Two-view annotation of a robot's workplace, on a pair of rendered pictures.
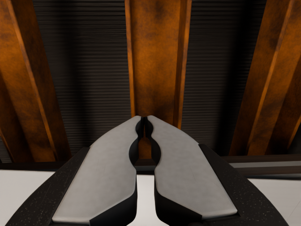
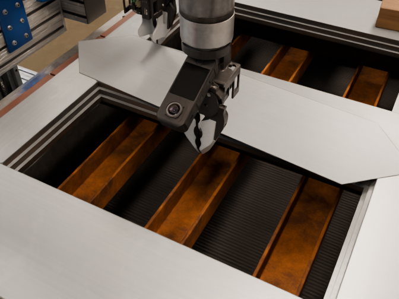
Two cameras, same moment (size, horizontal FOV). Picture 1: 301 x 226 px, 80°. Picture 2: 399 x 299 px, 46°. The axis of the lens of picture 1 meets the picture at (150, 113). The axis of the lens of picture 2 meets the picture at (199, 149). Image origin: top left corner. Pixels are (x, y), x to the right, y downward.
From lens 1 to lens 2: 67 cm
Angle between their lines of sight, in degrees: 23
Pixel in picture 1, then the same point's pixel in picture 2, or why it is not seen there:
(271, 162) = (154, 114)
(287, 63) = (100, 174)
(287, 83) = (104, 161)
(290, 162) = (145, 110)
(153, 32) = (180, 229)
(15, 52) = (289, 263)
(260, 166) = not seen: hidden behind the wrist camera
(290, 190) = (153, 98)
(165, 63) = (183, 209)
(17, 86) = (306, 244)
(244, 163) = not seen: hidden behind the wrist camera
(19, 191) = (282, 147)
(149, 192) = not seen: hidden behind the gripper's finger
